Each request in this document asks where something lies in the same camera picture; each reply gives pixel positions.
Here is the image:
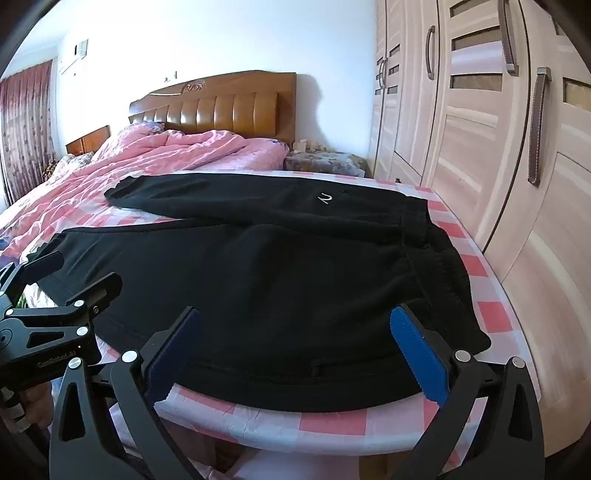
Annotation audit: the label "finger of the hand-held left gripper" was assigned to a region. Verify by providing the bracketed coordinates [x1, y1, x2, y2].
[0, 250, 66, 311]
[4, 271, 124, 350]

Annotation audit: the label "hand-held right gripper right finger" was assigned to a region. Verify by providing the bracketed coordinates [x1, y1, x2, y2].
[389, 304, 546, 480]

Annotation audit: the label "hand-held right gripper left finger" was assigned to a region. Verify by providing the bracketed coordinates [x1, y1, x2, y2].
[48, 305, 204, 480]

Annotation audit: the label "black pants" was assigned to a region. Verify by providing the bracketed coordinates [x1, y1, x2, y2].
[48, 173, 492, 414]

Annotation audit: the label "pink white checked cloth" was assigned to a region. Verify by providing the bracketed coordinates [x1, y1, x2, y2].
[0, 168, 544, 457]

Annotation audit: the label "dark floral pillow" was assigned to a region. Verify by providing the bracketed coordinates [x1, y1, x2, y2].
[41, 154, 93, 183]

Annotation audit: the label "wooden bedside cabinet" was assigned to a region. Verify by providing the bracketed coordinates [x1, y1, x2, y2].
[65, 124, 112, 155]

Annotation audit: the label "pink patterned curtain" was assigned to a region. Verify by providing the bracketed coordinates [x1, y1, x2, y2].
[0, 60, 55, 209]

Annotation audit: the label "pink quilt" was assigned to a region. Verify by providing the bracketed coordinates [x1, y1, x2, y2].
[0, 127, 291, 259]

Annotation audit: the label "wooden bed headboard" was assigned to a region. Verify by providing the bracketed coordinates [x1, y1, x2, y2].
[128, 71, 297, 146]

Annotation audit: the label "white air conditioner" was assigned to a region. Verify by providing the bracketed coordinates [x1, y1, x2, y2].
[58, 41, 89, 75]

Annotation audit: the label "nightstand with floral cover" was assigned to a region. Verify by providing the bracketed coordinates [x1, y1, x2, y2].
[283, 150, 372, 178]

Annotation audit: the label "pale wooden wardrobe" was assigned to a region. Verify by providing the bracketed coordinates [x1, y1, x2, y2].
[367, 0, 591, 444]

